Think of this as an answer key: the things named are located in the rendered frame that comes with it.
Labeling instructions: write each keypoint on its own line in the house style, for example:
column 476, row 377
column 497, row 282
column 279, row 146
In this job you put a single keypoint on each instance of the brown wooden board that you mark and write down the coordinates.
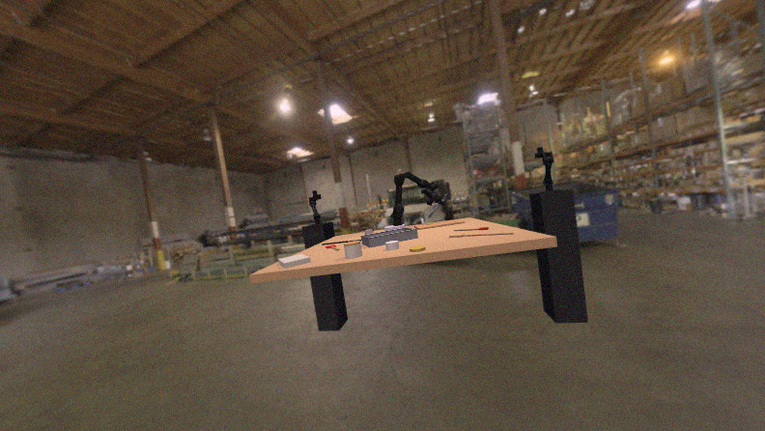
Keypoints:
column 438, row 224

